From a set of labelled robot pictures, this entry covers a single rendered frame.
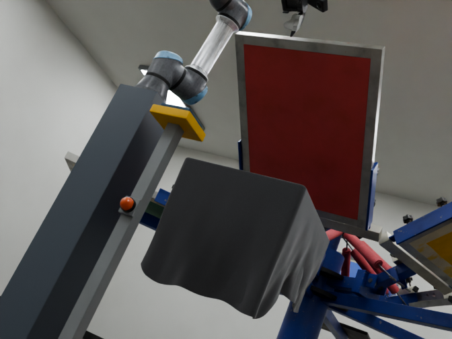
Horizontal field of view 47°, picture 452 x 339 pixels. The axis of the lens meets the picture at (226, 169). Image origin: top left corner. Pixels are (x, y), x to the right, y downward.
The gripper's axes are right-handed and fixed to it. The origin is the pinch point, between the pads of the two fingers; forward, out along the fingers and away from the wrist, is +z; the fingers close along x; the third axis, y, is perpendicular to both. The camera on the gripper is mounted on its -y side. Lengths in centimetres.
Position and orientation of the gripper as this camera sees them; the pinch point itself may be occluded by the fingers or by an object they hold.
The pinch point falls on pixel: (290, 18)
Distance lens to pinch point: 185.7
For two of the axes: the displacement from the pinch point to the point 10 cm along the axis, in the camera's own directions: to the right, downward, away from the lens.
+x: -1.9, -7.0, -6.9
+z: -4.6, 6.9, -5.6
